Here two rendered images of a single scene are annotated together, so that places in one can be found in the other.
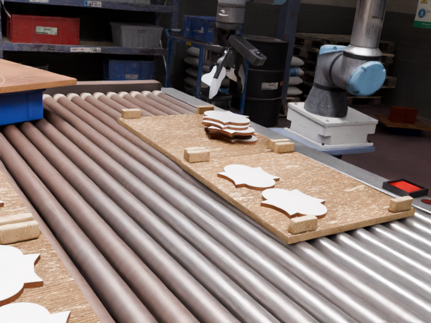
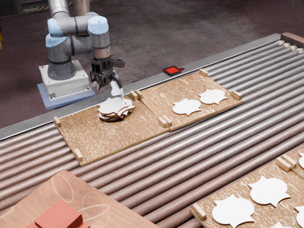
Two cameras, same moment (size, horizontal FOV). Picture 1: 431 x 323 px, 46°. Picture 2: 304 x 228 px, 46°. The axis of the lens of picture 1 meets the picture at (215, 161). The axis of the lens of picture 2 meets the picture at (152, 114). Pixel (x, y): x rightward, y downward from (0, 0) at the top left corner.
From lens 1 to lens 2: 1.79 m
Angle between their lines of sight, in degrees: 75
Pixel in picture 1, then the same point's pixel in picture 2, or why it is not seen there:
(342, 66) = (84, 43)
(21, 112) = not seen: hidden behind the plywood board
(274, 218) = (228, 102)
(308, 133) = (75, 89)
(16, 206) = (258, 173)
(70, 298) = not seen: outside the picture
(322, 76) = (64, 55)
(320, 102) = (69, 70)
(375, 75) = not seen: hidden behind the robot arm
